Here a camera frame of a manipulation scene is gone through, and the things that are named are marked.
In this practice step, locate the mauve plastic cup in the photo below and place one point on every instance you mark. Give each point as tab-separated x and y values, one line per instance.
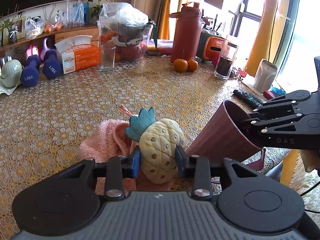
221	137

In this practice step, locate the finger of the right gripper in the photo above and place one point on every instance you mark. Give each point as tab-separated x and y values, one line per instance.
296	102
302	126

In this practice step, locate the blue dumbbell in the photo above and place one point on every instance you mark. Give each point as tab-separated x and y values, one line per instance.
52	67
30	72

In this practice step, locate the right blue dumbbell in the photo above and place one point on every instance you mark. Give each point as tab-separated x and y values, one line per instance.
52	67

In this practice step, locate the yellow giraffe plush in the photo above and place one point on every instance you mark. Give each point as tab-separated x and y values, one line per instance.
262	44

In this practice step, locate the right orange tangerine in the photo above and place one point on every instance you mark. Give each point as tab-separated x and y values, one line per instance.
192	65

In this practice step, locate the pink pineapple hand towel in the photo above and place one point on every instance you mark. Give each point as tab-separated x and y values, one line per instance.
156	139

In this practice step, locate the clear plastic bag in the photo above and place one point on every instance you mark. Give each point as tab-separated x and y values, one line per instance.
114	15

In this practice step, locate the framed photo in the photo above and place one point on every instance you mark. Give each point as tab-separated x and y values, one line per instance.
13	29

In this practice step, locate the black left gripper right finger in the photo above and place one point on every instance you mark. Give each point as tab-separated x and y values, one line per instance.
198	168

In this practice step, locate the dark red water jug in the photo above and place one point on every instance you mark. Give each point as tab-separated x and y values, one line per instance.
187	32

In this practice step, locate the yellow curtain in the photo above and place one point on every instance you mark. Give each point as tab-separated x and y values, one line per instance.
163	20

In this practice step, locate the left orange tangerine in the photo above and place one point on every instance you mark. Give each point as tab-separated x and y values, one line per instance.
180	65

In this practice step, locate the wooden tv cabinet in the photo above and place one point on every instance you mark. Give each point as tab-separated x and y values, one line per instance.
90	29

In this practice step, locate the left blue dumbbell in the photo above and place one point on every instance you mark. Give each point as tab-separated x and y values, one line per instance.
30	72

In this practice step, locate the red notebook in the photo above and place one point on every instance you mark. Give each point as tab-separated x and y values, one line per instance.
269	94

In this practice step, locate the pale green round container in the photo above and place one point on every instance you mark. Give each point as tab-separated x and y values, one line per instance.
11	73

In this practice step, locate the purple kettlebell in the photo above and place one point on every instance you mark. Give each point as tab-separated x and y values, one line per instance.
47	45

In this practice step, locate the orange stool-shaped tissue holder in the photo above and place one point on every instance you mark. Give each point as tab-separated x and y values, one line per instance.
212	48

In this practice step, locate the white grey tumbler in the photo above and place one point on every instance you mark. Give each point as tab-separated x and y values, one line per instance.
265	75

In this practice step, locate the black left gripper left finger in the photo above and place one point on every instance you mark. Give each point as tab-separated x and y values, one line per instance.
119	168

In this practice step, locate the orange white tissue box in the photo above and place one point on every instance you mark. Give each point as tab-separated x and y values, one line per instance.
78	53

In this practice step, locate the black tv remote control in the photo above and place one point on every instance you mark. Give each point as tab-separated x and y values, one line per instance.
248	98

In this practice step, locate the empty clear drinking glass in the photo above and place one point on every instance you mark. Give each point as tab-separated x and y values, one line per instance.
107	57

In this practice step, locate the clear container with fruit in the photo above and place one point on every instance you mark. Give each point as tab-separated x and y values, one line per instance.
128	43

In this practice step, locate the glass jar with dark contents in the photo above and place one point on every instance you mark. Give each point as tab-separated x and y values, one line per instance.
227	56

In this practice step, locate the orange tangerine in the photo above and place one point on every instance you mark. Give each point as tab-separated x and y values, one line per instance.
192	65
180	65

